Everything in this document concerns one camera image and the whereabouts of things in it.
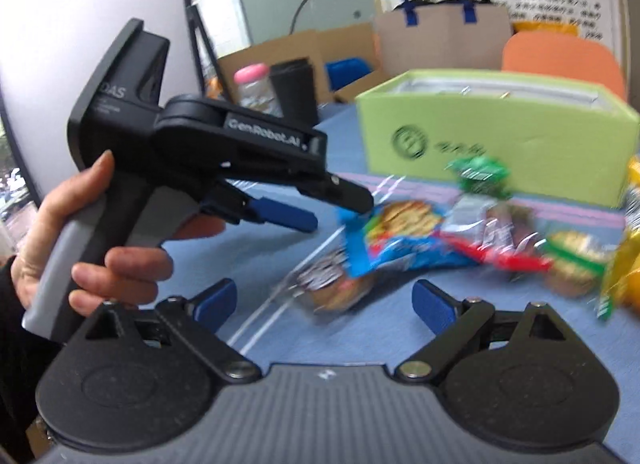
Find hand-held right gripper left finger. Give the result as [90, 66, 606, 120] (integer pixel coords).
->
[65, 278, 262, 385]

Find red dried date packet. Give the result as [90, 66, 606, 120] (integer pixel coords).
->
[439, 193, 557, 271]

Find clear brown cookie packet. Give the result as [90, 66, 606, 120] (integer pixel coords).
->
[294, 248, 377, 316]

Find black metal frame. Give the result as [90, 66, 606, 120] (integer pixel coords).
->
[177, 0, 223, 100]

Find person's left hand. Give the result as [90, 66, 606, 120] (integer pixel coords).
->
[9, 150, 227, 316]

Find clear bottle pink lid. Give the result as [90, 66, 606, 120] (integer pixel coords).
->
[234, 64, 283, 117]

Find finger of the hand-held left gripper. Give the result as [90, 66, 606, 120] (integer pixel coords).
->
[220, 163, 376, 212]
[199, 188, 319, 233]

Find green biscuit packet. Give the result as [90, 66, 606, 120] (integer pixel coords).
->
[539, 231, 617, 296]

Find brown cardboard box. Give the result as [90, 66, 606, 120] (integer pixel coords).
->
[215, 22, 388, 105]

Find large yellow packet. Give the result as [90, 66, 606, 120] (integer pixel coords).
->
[596, 154, 640, 321]

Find blue checked tablecloth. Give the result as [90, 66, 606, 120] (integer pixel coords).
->
[160, 102, 640, 445]

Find blue plastic object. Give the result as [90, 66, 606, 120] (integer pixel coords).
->
[325, 58, 373, 90]

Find glossy green packet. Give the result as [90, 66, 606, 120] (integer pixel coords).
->
[449, 155, 510, 195]

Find blue cracker packet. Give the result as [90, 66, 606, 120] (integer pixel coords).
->
[344, 201, 482, 279]

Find black cup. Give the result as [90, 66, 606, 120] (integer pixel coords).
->
[269, 58, 321, 127]

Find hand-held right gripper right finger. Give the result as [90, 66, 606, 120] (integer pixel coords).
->
[394, 279, 578, 386]

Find brown paper bag blue handles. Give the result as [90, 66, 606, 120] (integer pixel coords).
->
[372, 0, 516, 76]

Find light green cardboard box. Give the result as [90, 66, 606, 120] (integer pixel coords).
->
[355, 69, 640, 207]

